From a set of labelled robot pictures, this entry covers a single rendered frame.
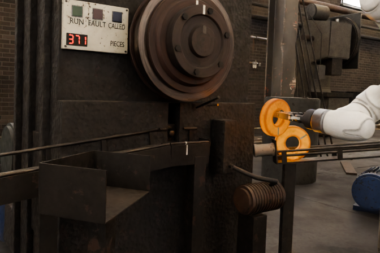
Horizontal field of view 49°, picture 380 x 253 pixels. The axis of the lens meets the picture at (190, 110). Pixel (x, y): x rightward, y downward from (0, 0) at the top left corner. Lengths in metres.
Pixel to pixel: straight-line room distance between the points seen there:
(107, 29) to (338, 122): 0.91
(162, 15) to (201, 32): 0.16
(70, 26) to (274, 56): 4.77
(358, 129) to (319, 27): 8.27
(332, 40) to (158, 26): 8.07
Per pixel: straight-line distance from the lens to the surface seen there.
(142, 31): 1.57
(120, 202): 1.22
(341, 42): 9.71
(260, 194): 1.78
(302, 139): 1.90
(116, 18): 1.67
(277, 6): 6.22
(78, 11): 1.61
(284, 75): 5.88
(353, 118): 1.46
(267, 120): 1.67
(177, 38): 1.54
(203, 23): 1.63
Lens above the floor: 0.93
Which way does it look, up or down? 3 degrees down
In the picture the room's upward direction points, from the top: 2 degrees clockwise
